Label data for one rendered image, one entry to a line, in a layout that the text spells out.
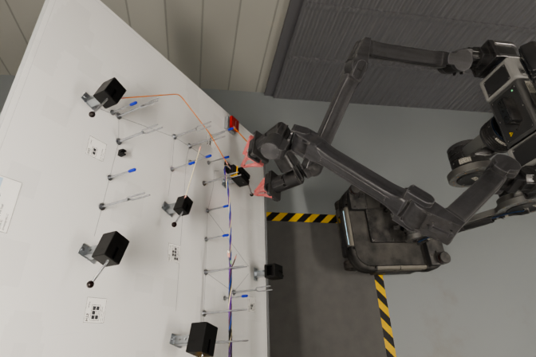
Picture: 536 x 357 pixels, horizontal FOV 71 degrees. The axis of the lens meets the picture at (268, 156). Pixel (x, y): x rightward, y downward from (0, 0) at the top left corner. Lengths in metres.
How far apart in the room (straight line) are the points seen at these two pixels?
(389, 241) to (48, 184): 1.98
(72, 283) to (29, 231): 0.13
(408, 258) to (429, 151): 1.09
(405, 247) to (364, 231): 0.27
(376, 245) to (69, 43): 1.96
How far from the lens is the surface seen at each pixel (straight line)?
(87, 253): 0.89
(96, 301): 0.92
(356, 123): 3.10
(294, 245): 2.49
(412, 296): 2.73
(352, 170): 1.05
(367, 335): 2.55
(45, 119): 0.92
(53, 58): 1.00
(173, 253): 1.09
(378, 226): 2.44
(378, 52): 1.39
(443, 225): 1.02
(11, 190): 0.84
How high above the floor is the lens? 2.33
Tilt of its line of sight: 59 degrees down
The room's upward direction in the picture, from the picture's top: 21 degrees clockwise
